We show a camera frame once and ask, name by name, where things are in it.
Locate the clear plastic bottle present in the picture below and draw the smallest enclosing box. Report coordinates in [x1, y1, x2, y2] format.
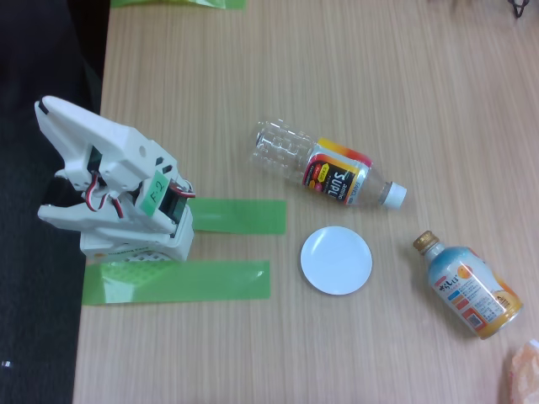
[251, 118, 408, 210]

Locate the orange drink bottle can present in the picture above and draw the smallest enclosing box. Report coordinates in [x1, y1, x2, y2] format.
[411, 230, 525, 341]

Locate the green paper label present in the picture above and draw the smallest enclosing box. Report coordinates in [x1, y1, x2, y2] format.
[135, 170, 170, 216]

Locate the black cable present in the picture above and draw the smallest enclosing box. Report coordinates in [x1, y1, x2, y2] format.
[507, 0, 532, 19]

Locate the green plastic sheet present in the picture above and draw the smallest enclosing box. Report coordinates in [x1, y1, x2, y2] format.
[109, 0, 248, 12]

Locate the white round plate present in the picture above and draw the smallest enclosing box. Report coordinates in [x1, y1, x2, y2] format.
[300, 226, 374, 296]

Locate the green tape strip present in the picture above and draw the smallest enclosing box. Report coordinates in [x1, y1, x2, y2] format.
[187, 198, 288, 236]
[82, 259, 271, 307]

